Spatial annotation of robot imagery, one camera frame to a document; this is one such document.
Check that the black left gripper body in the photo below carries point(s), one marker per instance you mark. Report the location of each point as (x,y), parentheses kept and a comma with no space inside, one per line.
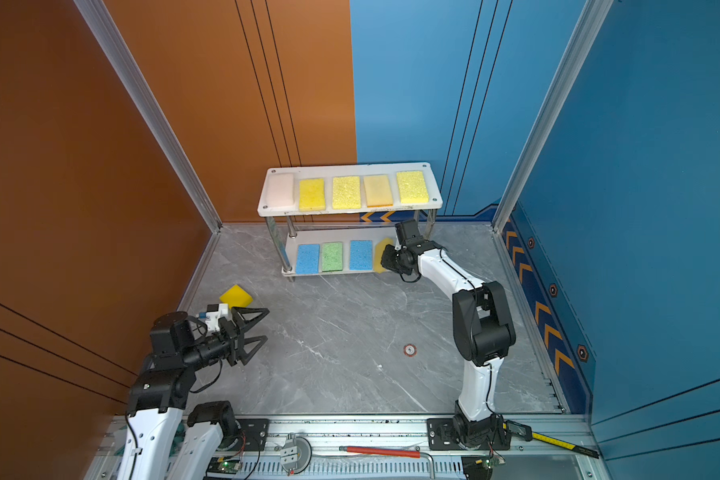
(225,347)

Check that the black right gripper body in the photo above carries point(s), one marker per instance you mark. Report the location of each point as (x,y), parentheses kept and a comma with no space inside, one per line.
(402,264)

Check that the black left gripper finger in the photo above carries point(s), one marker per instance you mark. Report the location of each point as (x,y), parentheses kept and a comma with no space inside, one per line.
(247,348)
(245,318)

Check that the bright yellow foam sponge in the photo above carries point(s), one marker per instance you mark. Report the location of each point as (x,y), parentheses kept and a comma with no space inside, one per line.
(236,297)

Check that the blue cellulose sponge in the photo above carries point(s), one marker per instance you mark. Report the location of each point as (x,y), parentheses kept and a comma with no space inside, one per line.
(361,255)
(308,257)

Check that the green cellulose sponge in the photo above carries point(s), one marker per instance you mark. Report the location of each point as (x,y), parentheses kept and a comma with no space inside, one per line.
(331,257)

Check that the orange-yellow thick sponge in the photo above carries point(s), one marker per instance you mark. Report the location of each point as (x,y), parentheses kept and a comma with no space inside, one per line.
(378,191)

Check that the yellow cellulose sponge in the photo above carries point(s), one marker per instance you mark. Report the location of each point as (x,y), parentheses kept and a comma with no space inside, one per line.
(412,187)
(346,194)

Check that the yellow foam sponge front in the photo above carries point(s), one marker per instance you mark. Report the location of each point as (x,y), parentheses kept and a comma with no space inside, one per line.
(312,195)

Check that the white foam sponge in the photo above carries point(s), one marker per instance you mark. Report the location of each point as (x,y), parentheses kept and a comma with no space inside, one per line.
(280,191)

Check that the small orange-yellow sponge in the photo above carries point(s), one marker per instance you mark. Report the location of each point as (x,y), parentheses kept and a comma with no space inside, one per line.
(378,253)

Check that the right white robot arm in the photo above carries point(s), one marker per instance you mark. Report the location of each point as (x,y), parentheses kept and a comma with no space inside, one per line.
(482,327)

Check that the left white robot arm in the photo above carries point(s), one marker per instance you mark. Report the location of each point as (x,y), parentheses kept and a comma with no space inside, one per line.
(163,439)

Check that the white two-tier metal shelf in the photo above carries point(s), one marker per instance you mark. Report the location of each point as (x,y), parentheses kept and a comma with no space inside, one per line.
(290,228)

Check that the green circuit board left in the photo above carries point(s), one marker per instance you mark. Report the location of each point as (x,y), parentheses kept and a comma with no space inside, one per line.
(225,465)

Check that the round grey socket plate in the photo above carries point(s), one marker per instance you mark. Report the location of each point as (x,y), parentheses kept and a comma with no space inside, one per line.
(295,454)

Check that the yellow black tape measure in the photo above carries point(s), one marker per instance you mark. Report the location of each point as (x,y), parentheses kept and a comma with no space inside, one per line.
(527,434)

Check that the circuit board right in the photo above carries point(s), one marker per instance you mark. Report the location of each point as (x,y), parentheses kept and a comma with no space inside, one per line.
(491,461)

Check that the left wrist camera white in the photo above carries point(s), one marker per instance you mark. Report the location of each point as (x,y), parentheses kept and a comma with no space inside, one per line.
(210,319)

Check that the small red ring marker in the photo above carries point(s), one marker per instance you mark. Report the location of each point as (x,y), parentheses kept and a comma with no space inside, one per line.
(410,350)

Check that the aluminium front rail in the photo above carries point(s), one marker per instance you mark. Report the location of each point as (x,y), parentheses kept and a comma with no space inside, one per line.
(400,446)

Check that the red handled tool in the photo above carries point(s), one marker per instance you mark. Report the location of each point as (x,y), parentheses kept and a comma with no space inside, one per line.
(414,454)

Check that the aluminium right corner post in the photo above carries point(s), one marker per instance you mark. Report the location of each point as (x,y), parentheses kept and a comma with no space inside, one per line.
(582,39)

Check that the aluminium corner post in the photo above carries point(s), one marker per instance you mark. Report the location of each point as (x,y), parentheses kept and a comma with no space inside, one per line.
(582,39)
(105,31)

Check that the aluminium left corner post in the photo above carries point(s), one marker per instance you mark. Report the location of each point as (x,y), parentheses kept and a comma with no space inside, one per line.
(105,31)

